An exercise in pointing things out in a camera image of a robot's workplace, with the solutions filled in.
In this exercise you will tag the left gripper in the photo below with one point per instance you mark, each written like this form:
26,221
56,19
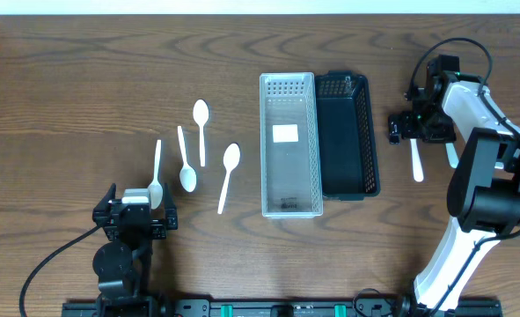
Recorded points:
135,224

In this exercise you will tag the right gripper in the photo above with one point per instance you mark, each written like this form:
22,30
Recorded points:
447,135

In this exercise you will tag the white spoon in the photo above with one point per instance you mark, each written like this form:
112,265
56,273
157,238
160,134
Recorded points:
231,159
155,188
201,117
416,161
187,174

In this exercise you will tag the white fork long handle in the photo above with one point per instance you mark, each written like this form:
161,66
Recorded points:
452,155

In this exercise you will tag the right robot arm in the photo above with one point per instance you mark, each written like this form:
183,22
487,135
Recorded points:
483,197

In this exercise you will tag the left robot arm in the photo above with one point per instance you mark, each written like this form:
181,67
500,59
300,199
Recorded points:
123,264

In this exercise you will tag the black plastic basket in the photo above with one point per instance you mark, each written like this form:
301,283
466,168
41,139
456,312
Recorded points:
347,147

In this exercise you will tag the white label in clear basket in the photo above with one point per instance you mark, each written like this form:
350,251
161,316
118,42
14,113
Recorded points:
287,133

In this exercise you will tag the clear plastic basket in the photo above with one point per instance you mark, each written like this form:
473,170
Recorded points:
291,185

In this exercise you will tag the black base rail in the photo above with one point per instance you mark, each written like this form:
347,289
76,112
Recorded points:
372,306

